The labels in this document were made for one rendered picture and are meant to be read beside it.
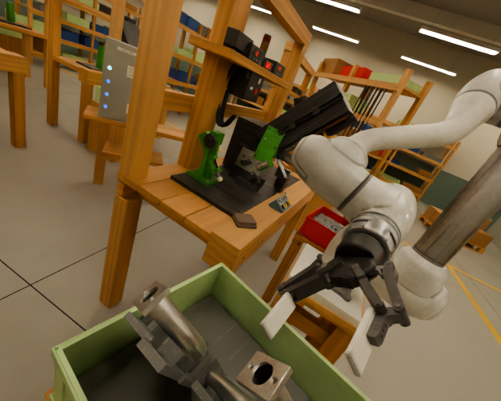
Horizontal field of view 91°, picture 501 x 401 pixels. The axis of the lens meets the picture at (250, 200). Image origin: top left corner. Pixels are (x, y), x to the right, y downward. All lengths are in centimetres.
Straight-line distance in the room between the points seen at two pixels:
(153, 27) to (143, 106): 27
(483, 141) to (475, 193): 1014
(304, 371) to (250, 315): 19
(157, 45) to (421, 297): 124
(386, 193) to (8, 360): 167
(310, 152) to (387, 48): 1018
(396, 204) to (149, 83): 94
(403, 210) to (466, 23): 843
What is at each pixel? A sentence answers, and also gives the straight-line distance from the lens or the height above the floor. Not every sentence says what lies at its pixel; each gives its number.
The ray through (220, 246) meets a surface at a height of 86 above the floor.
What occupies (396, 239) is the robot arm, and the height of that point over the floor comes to 130.
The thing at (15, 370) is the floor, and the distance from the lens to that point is 168.
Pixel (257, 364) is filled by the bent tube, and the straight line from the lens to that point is 34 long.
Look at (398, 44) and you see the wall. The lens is 1072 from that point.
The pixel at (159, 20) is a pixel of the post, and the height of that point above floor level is 152.
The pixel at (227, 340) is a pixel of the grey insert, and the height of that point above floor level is 85.
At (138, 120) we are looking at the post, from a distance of 115.
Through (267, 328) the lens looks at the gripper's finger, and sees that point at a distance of 41.
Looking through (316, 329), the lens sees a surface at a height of 73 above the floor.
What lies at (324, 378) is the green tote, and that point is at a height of 92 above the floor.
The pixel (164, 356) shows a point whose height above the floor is 111.
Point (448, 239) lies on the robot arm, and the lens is 96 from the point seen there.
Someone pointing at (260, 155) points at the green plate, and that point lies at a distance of 149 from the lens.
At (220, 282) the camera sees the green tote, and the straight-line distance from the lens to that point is 78.
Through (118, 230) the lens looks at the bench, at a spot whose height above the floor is 58.
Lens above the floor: 144
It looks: 24 degrees down
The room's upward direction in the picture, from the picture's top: 23 degrees clockwise
